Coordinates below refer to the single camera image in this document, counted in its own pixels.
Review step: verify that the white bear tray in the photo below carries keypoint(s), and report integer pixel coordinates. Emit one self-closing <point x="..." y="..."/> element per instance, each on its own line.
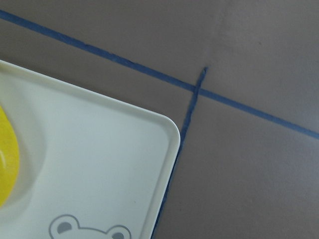
<point x="91" y="167"/>

